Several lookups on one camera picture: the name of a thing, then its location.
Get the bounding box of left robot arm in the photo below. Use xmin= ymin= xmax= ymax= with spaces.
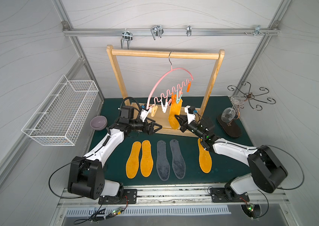
xmin=67 ymin=105 xmax=162 ymax=200

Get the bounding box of white wire basket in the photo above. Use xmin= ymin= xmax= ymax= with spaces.
xmin=21 ymin=75 xmax=99 ymax=147

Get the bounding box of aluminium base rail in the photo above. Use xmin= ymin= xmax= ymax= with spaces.
xmin=57 ymin=182 xmax=290 ymax=208

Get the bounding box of wooden clothes rack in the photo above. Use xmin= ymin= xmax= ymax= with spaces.
xmin=107 ymin=45 xmax=225 ymax=137

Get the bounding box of aluminium top rail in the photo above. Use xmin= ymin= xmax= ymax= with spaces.
xmin=63 ymin=26 xmax=281 ymax=37

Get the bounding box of wine glass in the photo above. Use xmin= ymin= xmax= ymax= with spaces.
xmin=221 ymin=96 xmax=244 ymax=123

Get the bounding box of purple bowl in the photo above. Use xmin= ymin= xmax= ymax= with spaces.
xmin=90 ymin=115 xmax=108 ymax=131

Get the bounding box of pink plastic hanger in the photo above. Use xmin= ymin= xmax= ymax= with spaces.
xmin=145 ymin=51 xmax=194 ymax=110

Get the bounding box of metal hook clip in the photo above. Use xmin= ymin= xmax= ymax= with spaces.
xmin=244 ymin=25 xmax=269 ymax=37
xmin=150 ymin=25 xmax=164 ymax=40
xmin=121 ymin=31 xmax=133 ymax=49
xmin=186 ymin=25 xmax=192 ymax=37

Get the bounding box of white clothes peg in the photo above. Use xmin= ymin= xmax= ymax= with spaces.
xmin=161 ymin=102 xmax=168 ymax=113

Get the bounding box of metal glass holder stand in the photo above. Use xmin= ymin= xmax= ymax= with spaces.
xmin=216 ymin=81 xmax=276 ymax=138

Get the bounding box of yellow insole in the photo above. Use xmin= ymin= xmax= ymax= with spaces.
xmin=125 ymin=141 xmax=142 ymax=179
xmin=140 ymin=140 xmax=154 ymax=178
xmin=168 ymin=99 xmax=183 ymax=130
xmin=198 ymin=138 xmax=212 ymax=173

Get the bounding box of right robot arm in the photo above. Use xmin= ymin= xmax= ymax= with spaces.
xmin=175 ymin=115 xmax=288 ymax=202

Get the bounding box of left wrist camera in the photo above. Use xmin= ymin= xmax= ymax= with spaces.
xmin=140 ymin=108 xmax=151 ymax=122

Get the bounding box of dark grey insole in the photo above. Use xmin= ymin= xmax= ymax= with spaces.
xmin=170 ymin=139 xmax=186 ymax=179

